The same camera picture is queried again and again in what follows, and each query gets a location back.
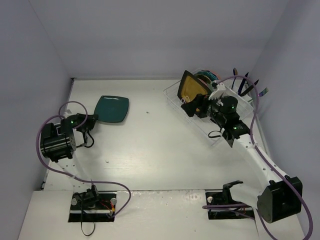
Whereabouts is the light green flower plate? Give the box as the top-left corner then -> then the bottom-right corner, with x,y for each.
195,73 -> 212,86

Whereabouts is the black knife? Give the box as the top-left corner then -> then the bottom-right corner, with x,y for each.
240,79 -> 259,97

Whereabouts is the white cutlery holder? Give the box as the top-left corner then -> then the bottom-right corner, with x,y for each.
225,86 -> 254,120

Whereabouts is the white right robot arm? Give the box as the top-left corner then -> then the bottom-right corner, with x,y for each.
181,94 -> 303,223

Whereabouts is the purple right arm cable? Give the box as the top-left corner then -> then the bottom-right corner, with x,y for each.
201,76 -> 314,240

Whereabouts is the blue knife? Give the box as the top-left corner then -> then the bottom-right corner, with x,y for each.
237,78 -> 247,96

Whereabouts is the pink polka dot plate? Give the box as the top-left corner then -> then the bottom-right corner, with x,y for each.
210,70 -> 222,80

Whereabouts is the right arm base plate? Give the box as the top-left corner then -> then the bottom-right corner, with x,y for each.
204,190 -> 255,220

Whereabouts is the teal embossed plate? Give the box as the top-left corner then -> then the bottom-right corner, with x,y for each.
198,70 -> 219,82

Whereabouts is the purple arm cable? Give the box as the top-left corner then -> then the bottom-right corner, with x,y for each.
201,76 -> 314,240
36,101 -> 132,218

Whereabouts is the dark teal square plate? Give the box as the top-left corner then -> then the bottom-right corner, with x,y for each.
94,95 -> 129,124

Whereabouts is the dark blue spoon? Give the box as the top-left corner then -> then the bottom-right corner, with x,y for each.
231,67 -> 238,89

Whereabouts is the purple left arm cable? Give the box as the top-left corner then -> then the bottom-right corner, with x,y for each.
36,101 -> 132,218

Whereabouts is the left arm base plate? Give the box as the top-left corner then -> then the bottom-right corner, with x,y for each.
68,192 -> 117,223

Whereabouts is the clear wire dish rack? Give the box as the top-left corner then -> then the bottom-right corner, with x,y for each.
163,80 -> 251,147

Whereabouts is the yellow square plate black rim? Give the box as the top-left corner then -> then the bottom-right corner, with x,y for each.
177,70 -> 212,104

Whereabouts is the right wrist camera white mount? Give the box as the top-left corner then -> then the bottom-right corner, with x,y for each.
208,81 -> 227,101

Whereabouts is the iridescent fork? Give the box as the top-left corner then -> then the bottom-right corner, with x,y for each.
248,87 -> 269,103

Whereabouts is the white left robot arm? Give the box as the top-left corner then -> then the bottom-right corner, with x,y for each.
40,113 -> 100,210

